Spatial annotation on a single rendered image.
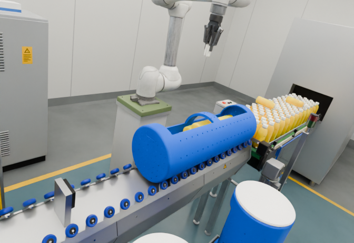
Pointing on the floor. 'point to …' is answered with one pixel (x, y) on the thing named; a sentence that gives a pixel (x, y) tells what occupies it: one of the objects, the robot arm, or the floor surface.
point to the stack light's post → (293, 159)
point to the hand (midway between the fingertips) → (207, 50)
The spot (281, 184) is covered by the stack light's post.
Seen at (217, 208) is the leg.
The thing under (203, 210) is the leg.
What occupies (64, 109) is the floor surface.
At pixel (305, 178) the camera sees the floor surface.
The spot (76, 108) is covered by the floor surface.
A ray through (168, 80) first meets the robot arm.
